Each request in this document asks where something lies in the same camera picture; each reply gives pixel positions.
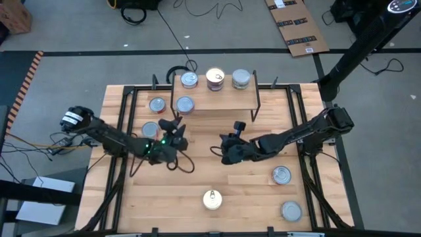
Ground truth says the thick black hose loop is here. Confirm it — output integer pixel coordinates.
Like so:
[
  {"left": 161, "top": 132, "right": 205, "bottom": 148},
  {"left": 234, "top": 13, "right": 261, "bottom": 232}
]
[{"left": 165, "top": 65, "right": 192, "bottom": 85}]

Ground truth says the flattened cardboard sheet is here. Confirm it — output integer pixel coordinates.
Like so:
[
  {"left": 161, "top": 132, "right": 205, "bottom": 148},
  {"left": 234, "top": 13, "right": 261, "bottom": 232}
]
[{"left": 264, "top": 0, "right": 331, "bottom": 58}]

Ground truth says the black floor equipment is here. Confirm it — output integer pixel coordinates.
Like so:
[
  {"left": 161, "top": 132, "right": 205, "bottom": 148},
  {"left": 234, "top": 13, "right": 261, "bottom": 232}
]
[{"left": 329, "top": 0, "right": 391, "bottom": 34}]

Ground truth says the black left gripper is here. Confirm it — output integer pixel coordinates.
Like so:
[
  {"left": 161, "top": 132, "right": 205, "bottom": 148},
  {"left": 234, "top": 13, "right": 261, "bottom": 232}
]
[{"left": 149, "top": 124, "right": 189, "bottom": 165}]

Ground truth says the black power adapter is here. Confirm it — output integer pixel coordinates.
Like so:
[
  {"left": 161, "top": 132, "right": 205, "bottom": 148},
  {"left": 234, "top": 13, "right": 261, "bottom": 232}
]
[{"left": 48, "top": 136, "right": 74, "bottom": 156}]

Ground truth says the black aluminium rig frame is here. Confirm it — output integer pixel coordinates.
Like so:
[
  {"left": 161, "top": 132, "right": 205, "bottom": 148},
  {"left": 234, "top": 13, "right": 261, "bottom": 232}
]
[{"left": 75, "top": 74, "right": 364, "bottom": 237}]

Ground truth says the black coiled floor cable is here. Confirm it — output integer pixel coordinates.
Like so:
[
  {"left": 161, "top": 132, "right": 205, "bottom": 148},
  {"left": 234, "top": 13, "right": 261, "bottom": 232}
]
[{"left": 119, "top": 5, "right": 148, "bottom": 27}]

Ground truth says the black tower fan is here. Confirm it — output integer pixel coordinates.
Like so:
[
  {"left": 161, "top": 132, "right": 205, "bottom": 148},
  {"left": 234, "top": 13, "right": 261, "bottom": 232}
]
[{"left": 316, "top": 0, "right": 421, "bottom": 103}]

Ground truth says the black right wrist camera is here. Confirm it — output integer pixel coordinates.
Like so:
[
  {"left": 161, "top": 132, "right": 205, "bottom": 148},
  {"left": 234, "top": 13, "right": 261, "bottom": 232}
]
[{"left": 232, "top": 120, "right": 247, "bottom": 137}]

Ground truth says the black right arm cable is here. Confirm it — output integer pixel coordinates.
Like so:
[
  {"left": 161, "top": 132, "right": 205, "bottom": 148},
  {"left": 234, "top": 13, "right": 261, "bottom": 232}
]
[{"left": 209, "top": 145, "right": 227, "bottom": 159}]

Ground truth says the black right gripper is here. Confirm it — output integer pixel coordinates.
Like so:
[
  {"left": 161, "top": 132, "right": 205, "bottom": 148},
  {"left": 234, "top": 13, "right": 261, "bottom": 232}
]
[{"left": 220, "top": 132, "right": 264, "bottom": 166}]

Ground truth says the wooden shelf with black legs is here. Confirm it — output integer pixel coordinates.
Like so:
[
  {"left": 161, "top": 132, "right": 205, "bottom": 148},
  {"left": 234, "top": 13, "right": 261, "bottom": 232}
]
[{"left": 170, "top": 69, "right": 262, "bottom": 123}]

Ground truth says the black equipment case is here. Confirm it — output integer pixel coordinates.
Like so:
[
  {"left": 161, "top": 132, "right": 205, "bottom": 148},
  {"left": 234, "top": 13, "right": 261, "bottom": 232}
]
[{"left": 107, "top": 0, "right": 162, "bottom": 11}]

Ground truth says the long black floor cable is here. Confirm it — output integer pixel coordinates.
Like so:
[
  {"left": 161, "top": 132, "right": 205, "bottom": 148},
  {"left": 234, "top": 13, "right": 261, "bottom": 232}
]
[{"left": 155, "top": 8, "right": 199, "bottom": 72}]

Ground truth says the thin squiggly black floor cable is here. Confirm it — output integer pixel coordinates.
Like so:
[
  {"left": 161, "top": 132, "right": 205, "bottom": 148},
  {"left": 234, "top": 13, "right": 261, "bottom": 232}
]
[{"left": 172, "top": 0, "right": 245, "bottom": 20}]

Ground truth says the orange black hazard strip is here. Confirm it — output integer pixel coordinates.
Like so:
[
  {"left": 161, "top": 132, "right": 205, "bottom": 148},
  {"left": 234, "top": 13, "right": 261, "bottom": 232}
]
[{"left": 5, "top": 50, "right": 45, "bottom": 135}]

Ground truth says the white flat box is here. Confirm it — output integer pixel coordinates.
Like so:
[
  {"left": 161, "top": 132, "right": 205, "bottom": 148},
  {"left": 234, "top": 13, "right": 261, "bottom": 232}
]
[{"left": 15, "top": 176, "right": 76, "bottom": 226}]

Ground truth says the brown cardboard box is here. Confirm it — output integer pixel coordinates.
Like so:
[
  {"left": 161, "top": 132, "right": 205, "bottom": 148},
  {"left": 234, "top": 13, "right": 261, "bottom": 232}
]
[{"left": 0, "top": 0, "right": 34, "bottom": 36}]

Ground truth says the orange floor cable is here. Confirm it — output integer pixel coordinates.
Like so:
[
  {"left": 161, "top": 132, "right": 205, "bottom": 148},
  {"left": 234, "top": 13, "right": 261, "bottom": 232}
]
[{"left": 5, "top": 131, "right": 97, "bottom": 150}]

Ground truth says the red labelled seafood can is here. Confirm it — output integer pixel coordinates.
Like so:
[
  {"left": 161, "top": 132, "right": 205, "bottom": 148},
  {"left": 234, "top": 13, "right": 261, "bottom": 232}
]
[
  {"left": 180, "top": 71, "right": 199, "bottom": 90},
  {"left": 149, "top": 97, "right": 167, "bottom": 115},
  {"left": 271, "top": 165, "right": 293, "bottom": 186}
]

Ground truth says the red label can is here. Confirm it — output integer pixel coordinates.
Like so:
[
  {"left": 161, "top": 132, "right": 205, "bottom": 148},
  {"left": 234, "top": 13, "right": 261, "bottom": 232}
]
[{"left": 176, "top": 95, "right": 195, "bottom": 116}]

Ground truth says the black horizontal beam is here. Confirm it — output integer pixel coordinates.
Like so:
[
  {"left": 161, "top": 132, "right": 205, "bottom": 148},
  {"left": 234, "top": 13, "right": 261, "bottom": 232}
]
[{"left": 0, "top": 179, "right": 83, "bottom": 207}]

